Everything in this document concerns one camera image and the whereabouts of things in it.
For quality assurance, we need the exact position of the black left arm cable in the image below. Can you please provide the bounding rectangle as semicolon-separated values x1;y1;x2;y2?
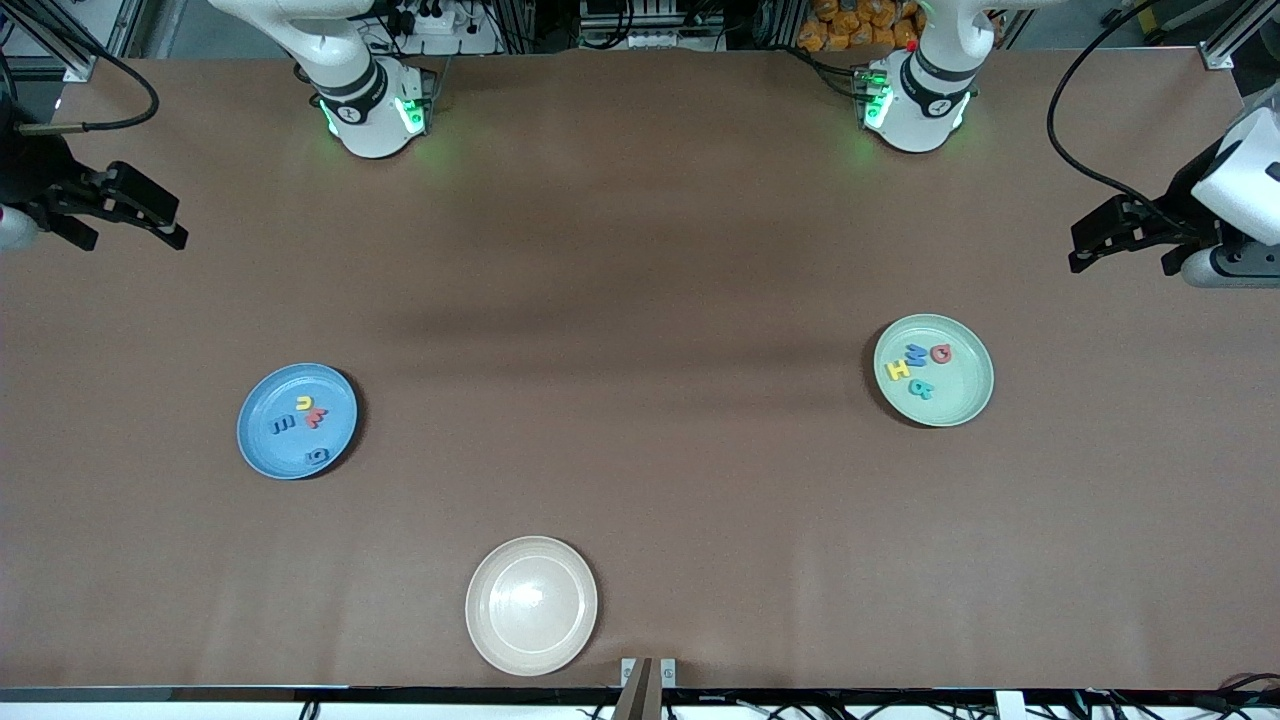
1046;0;1201;239

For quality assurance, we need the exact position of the light green plate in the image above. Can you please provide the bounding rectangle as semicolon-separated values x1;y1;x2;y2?
873;313;996;429

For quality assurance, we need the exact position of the beige plate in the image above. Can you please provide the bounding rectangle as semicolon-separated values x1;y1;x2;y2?
464;535;599;677

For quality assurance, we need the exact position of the grey metal clamp bracket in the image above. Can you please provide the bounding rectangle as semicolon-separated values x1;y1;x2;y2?
620;657;677;720

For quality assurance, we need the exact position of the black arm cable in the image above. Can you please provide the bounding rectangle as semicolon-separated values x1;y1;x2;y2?
0;20;161;137
1046;0;1201;239

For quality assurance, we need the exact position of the grey electronics rack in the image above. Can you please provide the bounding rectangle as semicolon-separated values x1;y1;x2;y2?
580;0;726;51

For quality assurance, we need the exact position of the aluminium frame post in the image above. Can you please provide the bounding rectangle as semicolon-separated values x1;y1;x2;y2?
1203;0;1280;71
0;0;98;83

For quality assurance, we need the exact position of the orange fruit pile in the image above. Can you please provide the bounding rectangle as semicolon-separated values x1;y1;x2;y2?
797;0;926;53

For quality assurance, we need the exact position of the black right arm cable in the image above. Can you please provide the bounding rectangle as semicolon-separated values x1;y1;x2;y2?
0;20;161;137

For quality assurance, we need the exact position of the blue plate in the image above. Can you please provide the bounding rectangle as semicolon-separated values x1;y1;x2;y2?
236;362;359;481

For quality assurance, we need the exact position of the white power strip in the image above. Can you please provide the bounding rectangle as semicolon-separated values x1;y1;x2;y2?
395;0;471;36

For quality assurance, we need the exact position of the brown table mat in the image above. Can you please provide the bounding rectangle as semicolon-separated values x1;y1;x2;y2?
0;47;1280;691

